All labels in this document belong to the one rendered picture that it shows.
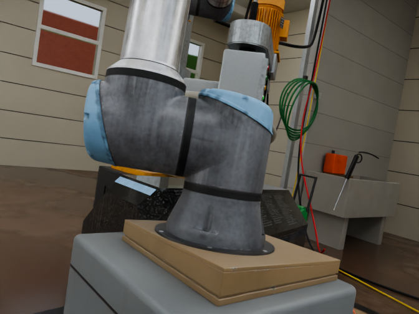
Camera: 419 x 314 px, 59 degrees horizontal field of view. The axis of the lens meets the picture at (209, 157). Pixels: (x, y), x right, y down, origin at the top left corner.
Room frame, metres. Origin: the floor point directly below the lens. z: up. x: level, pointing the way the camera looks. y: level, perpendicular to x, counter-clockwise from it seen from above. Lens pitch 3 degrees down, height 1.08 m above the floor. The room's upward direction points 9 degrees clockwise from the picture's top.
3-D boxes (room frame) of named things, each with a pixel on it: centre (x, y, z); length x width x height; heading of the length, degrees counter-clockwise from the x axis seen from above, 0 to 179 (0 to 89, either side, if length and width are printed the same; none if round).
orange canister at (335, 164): (4.97, -1.70, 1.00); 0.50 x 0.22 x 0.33; 130
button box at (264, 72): (1.95, -0.21, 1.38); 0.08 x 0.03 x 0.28; 169
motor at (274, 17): (2.69, -0.26, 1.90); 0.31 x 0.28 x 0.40; 79
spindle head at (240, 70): (2.12, -0.13, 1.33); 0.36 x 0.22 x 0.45; 169
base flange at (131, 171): (2.82, 0.40, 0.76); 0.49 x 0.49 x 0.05; 46
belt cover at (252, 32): (2.39, -0.18, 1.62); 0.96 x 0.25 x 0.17; 169
